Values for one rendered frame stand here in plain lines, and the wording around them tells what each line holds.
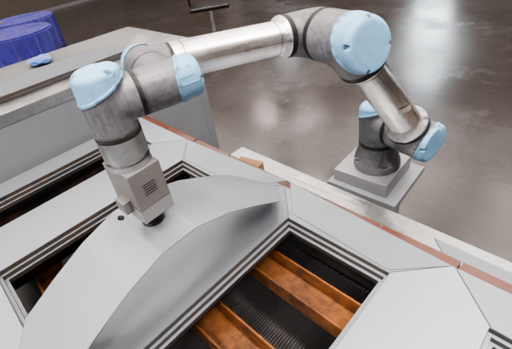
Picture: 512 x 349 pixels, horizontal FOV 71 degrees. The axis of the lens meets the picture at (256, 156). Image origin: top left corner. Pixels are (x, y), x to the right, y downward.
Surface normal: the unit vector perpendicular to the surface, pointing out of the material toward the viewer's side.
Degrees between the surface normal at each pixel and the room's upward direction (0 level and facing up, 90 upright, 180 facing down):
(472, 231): 0
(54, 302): 30
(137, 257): 18
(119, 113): 93
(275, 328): 0
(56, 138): 90
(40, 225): 0
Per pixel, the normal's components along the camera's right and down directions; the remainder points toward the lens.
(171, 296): -0.13, -0.82
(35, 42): 0.87, 0.18
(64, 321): -0.45, -0.47
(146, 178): 0.74, 0.30
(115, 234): -0.33, -0.63
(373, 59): 0.43, 0.34
